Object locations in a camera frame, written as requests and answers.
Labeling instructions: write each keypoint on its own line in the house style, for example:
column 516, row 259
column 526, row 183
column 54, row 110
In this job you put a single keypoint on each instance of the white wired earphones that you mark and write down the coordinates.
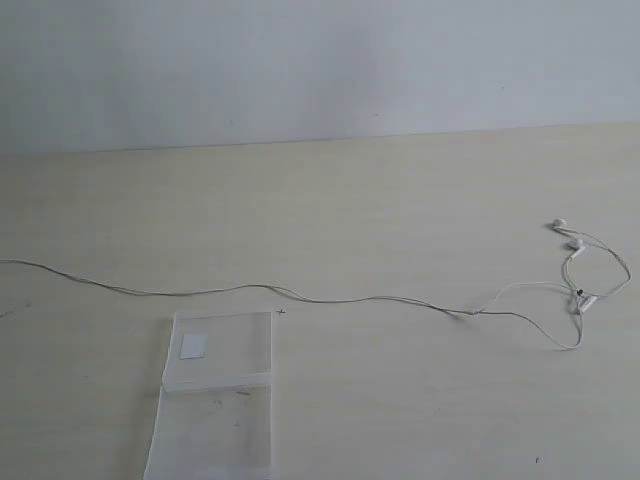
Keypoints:
column 580, row 300

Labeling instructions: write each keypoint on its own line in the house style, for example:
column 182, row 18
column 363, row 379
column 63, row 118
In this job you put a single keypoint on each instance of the white label sticker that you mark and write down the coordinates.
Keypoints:
column 193, row 346

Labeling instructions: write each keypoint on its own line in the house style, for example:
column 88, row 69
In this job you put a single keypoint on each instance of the clear plastic box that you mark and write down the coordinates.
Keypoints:
column 213, row 419

